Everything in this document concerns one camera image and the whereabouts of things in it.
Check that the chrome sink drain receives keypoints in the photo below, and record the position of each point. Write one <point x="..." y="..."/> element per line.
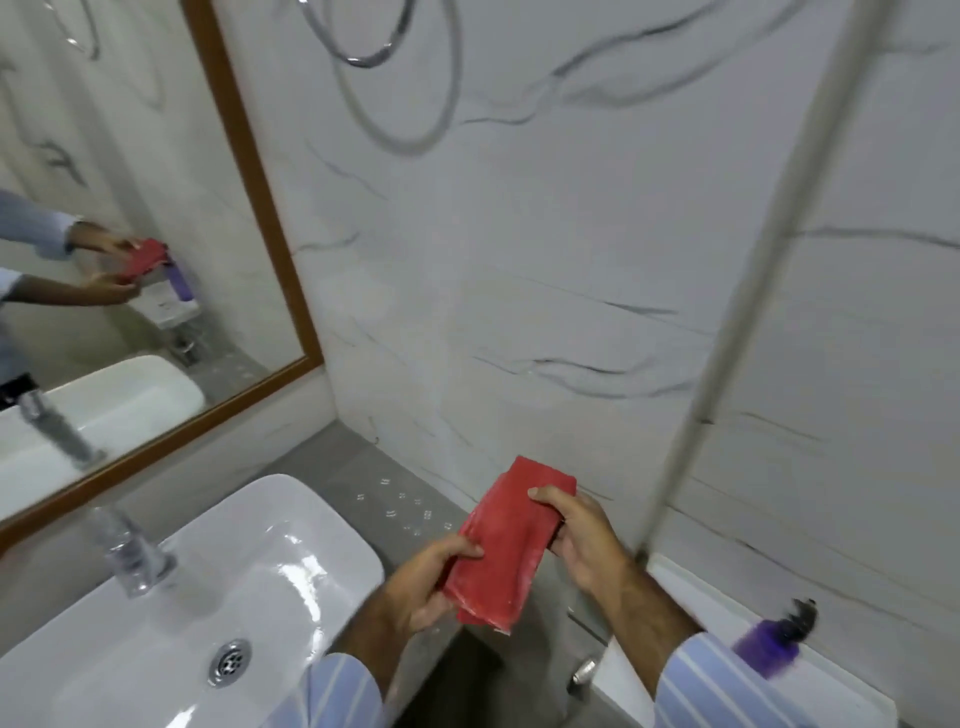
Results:
<point x="229" y="663"/>

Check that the person's left hand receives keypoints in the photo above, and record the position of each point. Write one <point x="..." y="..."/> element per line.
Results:
<point x="416" y="592"/>

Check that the person's right forearm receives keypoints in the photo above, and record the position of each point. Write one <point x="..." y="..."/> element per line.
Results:
<point x="675" y="652"/>

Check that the wooden framed mirror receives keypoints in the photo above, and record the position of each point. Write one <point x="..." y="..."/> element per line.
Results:
<point x="150" y="150"/>

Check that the purple spray bottle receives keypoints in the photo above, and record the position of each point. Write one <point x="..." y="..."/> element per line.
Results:
<point x="769" y="645"/>

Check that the person's left forearm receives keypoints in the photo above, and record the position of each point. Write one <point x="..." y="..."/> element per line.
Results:
<point x="352" y="667"/>

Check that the person's right hand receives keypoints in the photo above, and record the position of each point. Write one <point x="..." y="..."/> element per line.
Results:
<point x="589" y="540"/>

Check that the chrome water valve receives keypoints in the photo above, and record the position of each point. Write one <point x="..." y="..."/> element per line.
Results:
<point x="582" y="675"/>

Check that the chrome faucet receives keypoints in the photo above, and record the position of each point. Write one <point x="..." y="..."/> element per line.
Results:
<point x="131" y="555"/>

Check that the red cloth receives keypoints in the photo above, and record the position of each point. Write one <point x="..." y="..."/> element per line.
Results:
<point x="502" y="547"/>

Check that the white ceramic sink basin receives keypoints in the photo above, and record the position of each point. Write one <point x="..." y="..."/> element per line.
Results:
<point x="225" y="570"/>

